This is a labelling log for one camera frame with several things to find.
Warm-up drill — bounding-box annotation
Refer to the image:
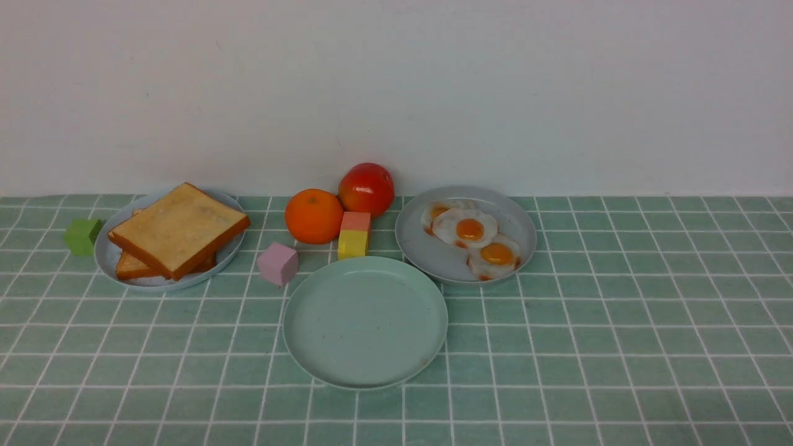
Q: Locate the light blue bread plate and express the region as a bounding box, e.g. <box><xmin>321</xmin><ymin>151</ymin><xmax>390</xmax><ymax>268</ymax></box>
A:
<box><xmin>94</xmin><ymin>189</ymin><xmax>244</xmax><ymax>294</ymax></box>

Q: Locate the green centre plate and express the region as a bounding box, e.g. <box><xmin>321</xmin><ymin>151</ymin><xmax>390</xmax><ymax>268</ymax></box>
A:
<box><xmin>281</xmin><ymin>256</ymin><xmax>449</xmax><ymax>391</ymax></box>

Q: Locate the red tomato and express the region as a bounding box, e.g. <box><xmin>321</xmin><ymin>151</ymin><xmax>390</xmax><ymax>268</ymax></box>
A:
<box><xmin>338</xmin><ymin>163</ymin><xmax>395</xmax><ymax>220</ymax></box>

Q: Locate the pink cube block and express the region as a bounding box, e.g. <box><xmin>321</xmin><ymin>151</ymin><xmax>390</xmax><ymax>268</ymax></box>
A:
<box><xmin>256</xmin><ymin>242</ymin><xmax>299</xmax><ymax>286</ymax></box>

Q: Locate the salmon pink block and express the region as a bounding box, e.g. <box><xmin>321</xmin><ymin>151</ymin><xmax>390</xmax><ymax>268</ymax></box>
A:
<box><xmin>340</xmin><ymin>211</ymin><xmax>372</xmax><ymax>232</ymax></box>

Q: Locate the fried egg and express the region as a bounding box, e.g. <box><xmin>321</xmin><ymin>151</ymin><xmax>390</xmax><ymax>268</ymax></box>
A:
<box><xmin>420</xmin><ymin>199</ymin><xmax>475</xmax><ymax>236</ymax></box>
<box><xmin>467</xmin><ymin>232</ymin><xmax>523</xmax><ymax>281</ymax></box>
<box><xmin>431</xmin><ymin>208</ymin><xmax>499</xmax><ymax>249</ymax></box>

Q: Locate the green cube block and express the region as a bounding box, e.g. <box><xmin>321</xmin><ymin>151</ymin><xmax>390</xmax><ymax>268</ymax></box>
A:
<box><xmin>63</xmin><ymin>218</ymin><xmax>103</xmax><ymax>256</ymax></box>

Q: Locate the orange fruit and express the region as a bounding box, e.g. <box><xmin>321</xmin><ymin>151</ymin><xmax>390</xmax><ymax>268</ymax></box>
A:
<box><xmin>285</xmin><ymin>188</ymin><xmax>344</xmax><ymax>245</ymax></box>

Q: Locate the grey egg plate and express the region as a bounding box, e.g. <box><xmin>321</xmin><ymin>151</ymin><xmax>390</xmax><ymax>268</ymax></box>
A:
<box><xmin>395</xmin><ymin>185</ymin><xmax>538</xmax><ymax>285</ymax></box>

